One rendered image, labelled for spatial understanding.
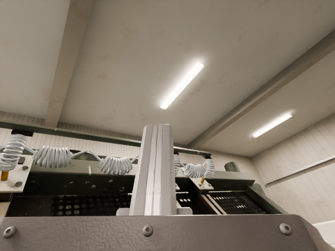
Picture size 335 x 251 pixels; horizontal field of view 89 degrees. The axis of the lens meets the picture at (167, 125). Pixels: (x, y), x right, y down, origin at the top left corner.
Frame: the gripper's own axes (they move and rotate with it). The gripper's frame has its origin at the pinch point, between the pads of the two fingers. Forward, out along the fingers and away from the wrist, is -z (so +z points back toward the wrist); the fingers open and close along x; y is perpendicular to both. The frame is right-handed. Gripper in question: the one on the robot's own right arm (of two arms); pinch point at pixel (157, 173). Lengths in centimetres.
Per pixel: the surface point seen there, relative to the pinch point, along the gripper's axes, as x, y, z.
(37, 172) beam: 43, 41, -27
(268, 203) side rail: -67, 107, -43
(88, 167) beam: 32, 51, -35
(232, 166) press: -176, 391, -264
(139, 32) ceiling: 37, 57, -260
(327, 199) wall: -500, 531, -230
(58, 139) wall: 213, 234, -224
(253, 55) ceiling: -157, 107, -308
